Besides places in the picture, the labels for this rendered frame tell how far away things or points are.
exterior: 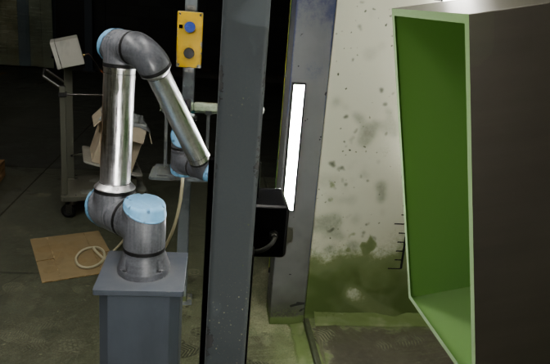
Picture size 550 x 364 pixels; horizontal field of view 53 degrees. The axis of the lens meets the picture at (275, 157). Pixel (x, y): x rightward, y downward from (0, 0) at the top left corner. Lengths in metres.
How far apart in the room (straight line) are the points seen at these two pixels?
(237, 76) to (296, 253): 2.28
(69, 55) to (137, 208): 2.42
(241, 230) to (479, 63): 1.06
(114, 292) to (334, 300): 1.36
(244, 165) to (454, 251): 1.91
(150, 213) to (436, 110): 1.14
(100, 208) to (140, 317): 0.42
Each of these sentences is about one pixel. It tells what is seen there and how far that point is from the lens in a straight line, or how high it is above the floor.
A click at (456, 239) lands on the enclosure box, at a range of 2.44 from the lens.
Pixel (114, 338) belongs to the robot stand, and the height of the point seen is 0.45.
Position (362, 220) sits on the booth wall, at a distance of 2.83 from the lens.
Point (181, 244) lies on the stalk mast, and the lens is 3.01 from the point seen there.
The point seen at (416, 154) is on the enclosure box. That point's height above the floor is 1.09.
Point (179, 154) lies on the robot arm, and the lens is 2.29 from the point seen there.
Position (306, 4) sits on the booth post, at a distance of 2.56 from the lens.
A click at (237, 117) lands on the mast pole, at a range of 0.60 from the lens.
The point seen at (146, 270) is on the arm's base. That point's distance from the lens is 2.03.
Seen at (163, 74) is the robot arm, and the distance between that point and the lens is 1.93.
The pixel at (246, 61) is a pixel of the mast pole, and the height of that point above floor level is 1.56.
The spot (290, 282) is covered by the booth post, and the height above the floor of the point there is 0.25.
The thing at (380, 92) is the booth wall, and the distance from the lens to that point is 2.67.
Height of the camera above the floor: 1.62
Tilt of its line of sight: 16 degrees down
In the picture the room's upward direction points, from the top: 5 degrees clockwise
